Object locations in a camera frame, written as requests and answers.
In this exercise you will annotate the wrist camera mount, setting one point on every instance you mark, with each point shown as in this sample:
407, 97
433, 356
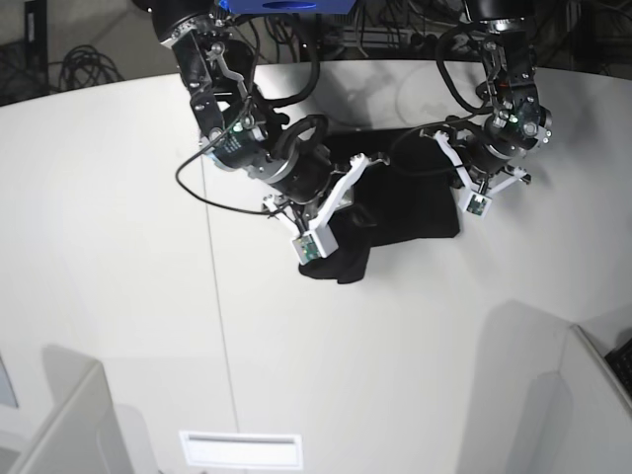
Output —
474, 198
311, 235

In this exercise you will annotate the white table grommet plate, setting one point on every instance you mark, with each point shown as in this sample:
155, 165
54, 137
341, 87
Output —
243, 451

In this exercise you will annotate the white partition panel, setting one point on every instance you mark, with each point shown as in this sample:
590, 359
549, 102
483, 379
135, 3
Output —
549, 405
85, 431

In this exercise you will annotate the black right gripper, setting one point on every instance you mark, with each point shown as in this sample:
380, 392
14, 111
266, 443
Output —
300, 176

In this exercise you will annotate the white partition panel right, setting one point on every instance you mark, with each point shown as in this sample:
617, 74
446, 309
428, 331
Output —
549, 405

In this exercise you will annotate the white power strip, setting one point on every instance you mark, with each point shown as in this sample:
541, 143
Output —
383, 42

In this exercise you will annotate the blue box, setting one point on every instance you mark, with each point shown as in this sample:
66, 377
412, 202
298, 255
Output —
287, 6

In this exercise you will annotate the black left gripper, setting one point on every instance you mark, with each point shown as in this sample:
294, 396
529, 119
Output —
486, 155

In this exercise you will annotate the black T-shirt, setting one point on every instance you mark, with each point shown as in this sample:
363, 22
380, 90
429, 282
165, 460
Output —
408, 199

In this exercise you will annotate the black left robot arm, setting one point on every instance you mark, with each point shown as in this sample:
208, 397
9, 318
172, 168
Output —
510, 121

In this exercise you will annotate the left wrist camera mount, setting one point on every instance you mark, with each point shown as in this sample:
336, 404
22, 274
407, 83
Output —
474, 198

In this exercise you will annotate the white partition panel left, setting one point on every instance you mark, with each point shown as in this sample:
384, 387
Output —
85, 431

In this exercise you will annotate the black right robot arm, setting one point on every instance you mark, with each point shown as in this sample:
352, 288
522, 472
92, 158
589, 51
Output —
239, 128

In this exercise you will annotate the black keyboard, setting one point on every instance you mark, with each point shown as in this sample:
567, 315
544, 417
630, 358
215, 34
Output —
620, 361

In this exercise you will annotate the black equipment rack post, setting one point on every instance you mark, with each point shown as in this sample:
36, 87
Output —
36, 50

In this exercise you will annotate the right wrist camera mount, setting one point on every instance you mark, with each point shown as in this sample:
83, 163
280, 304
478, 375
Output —
311, 235

